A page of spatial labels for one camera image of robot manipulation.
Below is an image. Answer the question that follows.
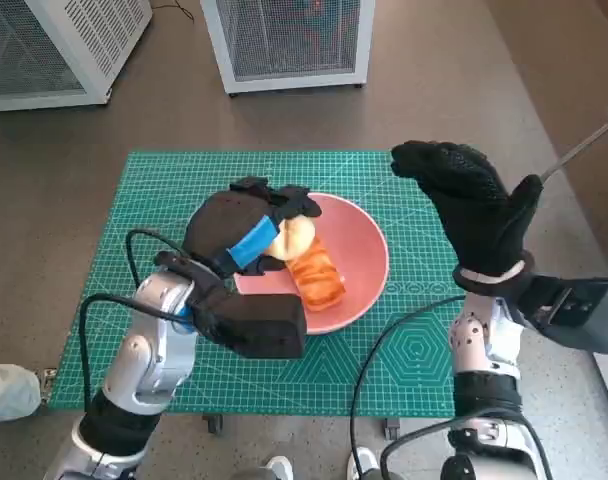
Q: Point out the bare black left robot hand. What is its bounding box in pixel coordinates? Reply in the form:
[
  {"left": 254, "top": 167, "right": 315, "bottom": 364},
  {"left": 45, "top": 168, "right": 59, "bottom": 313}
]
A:
[{"left": 181, "top": 176, "right": 321, "bottom": 278}]

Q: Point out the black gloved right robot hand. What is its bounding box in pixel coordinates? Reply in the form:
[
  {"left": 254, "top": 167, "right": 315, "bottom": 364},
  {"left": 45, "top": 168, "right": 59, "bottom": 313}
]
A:
[{"left": 389, "top": 140, "right": 544, "bottom": 276}]

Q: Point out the round toy bread bun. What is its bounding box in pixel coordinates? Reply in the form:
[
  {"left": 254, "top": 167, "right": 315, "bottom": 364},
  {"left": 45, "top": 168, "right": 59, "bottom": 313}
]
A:
[{"left": 268, "top": 213, "right": 316, "bottom": 261}]

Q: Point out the long toy bread loaf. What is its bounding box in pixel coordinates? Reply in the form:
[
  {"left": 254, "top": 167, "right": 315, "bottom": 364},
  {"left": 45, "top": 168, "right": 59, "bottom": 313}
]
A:
[{"left": 285, "top": 235, "right": 348, "bottom": 312}]

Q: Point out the pink bowl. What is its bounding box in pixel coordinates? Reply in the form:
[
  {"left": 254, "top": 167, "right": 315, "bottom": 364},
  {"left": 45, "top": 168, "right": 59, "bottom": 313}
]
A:
[{"left": 232, "top": 192, "right": 389, "bottom": 336}]

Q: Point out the green cutting mat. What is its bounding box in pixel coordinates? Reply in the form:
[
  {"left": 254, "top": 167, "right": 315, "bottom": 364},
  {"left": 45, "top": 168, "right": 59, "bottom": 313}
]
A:
[{"left": 48, "top": 151, "right": 458, "bottom": 416}]

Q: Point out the grey chair with caster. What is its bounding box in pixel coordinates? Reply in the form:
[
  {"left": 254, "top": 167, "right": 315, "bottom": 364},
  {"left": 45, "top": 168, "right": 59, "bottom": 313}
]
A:
[{"left": 538, "top": 99, "right": 608, "bottom": 184}]

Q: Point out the small white mesh cabinet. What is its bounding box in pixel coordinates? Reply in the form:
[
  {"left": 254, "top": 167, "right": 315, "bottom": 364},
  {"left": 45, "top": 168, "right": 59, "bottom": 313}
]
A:
[{"left": 199, "top": 0, "right": 376, "bottom": 96}]

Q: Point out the large white mesh cabinet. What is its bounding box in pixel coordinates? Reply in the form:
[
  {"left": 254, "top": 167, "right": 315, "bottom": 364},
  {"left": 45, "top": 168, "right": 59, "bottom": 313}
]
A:
[{"left": 0, "top": 0, "right": 154, "bottom": 112}]

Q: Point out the white shoe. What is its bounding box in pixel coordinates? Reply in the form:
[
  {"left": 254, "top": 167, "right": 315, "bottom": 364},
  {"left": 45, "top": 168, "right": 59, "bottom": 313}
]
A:
[
  {"left": 266, "top": 453, "right": 295, "bottom": 480},
  {"left": 347, "top": 445, "right": 380, "bottom": 480}
]

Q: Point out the person's leg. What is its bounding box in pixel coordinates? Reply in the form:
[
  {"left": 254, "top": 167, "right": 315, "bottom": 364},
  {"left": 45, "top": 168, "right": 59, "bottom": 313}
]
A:
[{"left": 0, "top": 363, "right": 43, "bottom": 432}]

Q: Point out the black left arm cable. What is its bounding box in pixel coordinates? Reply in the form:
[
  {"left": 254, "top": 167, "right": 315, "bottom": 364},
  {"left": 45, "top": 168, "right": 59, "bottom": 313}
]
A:
[
  {"left": 125, "top": 228, "right": 193, "bottom": 289},
  {"left": 79, "top": 293, "right": 195, "bottom": 416}
]

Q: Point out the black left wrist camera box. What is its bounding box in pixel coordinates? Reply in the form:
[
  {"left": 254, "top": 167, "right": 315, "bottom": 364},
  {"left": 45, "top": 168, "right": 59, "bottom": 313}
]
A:
[{"left": 153, "top": 251, "right": 308, "bottom": 360}]

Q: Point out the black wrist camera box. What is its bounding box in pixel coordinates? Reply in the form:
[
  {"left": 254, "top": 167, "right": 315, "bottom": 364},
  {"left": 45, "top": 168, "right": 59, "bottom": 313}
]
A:
[
  {"left": 508, "top": 273, "right": 608, "bottom": 355},
  {"left": 153, "top": 251, "right": 308, "bottom": 360}
]

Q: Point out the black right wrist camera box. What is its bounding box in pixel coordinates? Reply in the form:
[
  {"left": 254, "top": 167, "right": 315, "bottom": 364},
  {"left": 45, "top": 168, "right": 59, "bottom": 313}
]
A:
[{"left": 508, "top": 273, "right": 608, "bottom": 355}]

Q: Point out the black floor cable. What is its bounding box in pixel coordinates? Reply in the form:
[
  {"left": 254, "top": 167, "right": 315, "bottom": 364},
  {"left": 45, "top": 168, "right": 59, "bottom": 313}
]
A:
[{"left": 151, "top": 0, "right": 198, "bottom": 21}]

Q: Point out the metal table bracket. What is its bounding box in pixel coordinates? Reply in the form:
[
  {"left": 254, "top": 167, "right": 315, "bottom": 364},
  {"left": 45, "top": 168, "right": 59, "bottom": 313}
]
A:
[{"left": 36, "top": 368, "right": 58, "bottom": 401}]

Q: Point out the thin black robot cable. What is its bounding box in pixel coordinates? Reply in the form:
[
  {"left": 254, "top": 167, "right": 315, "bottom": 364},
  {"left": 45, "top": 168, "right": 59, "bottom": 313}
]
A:
[{"left": 348, "top": 294, "right": 468, "bottom": 480}]

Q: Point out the thick black robot cable loop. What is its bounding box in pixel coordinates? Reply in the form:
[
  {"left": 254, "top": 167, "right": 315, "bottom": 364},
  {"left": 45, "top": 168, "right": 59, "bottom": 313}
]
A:
[{"left": 380, "top": 414, "right": 555, "bottom": 480}]

